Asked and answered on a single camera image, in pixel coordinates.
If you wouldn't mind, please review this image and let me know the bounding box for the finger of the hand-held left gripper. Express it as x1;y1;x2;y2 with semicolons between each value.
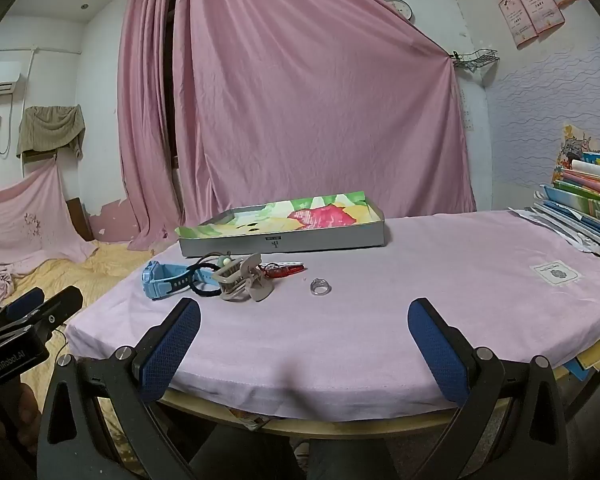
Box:
29;286;84;344
0;287;46;324

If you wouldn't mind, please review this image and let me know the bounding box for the cartoon printed sheet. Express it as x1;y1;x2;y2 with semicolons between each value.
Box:
560;124;595;181

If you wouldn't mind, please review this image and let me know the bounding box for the person's left hand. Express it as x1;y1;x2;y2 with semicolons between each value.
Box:
7;382;43;443

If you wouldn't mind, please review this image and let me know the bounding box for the stack of colourful books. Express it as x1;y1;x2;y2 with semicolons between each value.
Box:
532;150;600;268

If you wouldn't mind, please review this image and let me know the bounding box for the wooden round table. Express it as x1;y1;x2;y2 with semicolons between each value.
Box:
157;345;600;442

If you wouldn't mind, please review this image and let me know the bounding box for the yellow blanket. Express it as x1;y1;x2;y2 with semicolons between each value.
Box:
0;239;181;476

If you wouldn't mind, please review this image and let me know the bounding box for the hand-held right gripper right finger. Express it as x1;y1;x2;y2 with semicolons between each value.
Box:
406;298;571;480

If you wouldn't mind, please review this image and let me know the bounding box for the wire wall rack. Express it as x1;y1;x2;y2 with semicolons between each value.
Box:
451;48;500;74

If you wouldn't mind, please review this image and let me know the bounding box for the red hair clip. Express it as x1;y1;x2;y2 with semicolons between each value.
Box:
260;261;307;279

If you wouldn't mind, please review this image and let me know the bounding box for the pink cloth with floral mark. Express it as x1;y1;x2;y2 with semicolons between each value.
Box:
0;162;99;281

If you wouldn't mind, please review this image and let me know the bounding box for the hair tie with beads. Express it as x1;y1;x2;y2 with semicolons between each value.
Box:
197;252;236;271

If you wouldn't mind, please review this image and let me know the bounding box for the dark wooden board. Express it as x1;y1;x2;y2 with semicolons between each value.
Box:
66;198;94;242

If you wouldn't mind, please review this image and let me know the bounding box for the cluster of wall certificates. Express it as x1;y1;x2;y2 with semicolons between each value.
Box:
477;0;587;50

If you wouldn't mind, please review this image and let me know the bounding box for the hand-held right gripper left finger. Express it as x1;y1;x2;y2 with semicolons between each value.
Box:
36;298;202;480

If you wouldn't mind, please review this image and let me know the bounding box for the pink draped sheet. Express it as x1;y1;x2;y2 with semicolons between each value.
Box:
172;0;477;223

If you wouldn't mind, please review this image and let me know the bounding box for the grey shallow tray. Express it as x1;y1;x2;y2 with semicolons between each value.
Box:
175;191;387;258

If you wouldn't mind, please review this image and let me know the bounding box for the colourful cartoon printed liner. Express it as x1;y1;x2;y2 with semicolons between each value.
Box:
175;191;383;241

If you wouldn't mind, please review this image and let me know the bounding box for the round wall clock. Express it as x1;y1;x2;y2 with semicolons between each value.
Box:
384;0;414;22

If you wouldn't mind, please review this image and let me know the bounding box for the pink tablecloth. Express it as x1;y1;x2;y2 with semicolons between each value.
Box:
65;209;600;422

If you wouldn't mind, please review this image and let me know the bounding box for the pink pleated curtain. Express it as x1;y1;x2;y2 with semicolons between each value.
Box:
117;0;183;252

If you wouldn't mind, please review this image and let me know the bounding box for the olive hanging cloth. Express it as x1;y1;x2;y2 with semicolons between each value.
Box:
16;105;86;161

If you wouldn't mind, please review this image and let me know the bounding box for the black hair tie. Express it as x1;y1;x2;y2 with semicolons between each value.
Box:
187;255;231;300

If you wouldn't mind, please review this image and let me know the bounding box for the silver metal clip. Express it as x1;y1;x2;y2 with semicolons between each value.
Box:
214;254;277;305

